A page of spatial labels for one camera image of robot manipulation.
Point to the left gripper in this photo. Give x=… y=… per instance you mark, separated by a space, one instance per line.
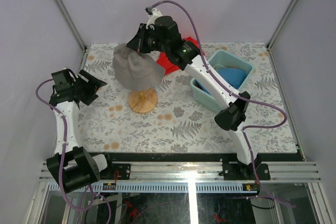
x=93 y=85

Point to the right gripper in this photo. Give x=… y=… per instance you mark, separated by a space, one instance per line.
x=137 y=42

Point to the grey bucket hat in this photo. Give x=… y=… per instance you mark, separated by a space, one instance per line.
x=135 y=71

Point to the red cloth hat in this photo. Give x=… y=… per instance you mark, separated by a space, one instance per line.
x=164 y=62

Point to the wooden hat stand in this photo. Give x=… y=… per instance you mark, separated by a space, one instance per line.
x=143 y=102

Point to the teal plastic bin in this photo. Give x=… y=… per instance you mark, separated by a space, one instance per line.
x=219 y=60

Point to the blue bucket hat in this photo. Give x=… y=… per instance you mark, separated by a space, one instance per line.
x=233 y=76

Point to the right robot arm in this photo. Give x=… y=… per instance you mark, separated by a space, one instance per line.
x=233 y=104

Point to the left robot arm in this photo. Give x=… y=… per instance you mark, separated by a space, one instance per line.
x=72 y=166

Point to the floral table mat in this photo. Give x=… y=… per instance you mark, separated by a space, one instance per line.
x=179 y=124

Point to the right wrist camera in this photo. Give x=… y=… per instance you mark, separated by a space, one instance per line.
x=153 y=13

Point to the left corner aluminium post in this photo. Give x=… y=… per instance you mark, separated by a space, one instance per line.
x=71 y=25

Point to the corner aluminium post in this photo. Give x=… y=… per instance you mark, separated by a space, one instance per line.
x=71 y=25
x=281 y=24

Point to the right corner aluminium post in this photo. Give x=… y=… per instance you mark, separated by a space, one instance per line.
x=281 y=24

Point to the aluminium rail frame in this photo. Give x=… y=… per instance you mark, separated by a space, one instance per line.
x=190 y=188

